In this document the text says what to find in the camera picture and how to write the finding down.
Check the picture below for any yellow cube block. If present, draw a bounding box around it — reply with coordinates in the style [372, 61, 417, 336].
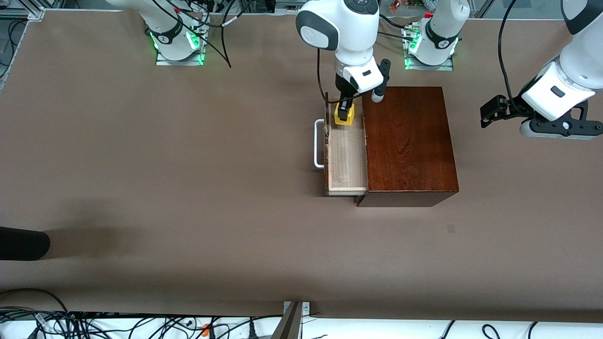
[334, 105, 356, 127]

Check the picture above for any wooden drawer with white handle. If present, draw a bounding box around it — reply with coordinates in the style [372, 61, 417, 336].
[314, 92, 368, 196]

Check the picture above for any dark brown wooden cabinet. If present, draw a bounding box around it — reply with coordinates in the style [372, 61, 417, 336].
[353, 86, 460, 208]

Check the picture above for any black rounded object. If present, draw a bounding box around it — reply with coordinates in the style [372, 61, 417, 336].
[0, 227, 50, 261]

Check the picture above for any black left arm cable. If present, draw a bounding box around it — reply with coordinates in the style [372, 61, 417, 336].
[498, 0, 521, 102]

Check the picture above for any long black table cable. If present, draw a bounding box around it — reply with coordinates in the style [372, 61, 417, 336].
[378, 29, 411, 42]

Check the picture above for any black looping right arm cable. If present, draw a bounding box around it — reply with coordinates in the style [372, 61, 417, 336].
[177, 5, 232, 69]

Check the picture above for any small silver bracket plate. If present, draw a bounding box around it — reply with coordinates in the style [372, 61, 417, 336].
[283, 301, 311, 316]

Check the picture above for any dark grey metal post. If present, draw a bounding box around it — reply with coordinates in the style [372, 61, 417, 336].
[272, 302, 303, 339]

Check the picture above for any large black cable loop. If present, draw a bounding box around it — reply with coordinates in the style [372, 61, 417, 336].
[0, 288, 71, 339]

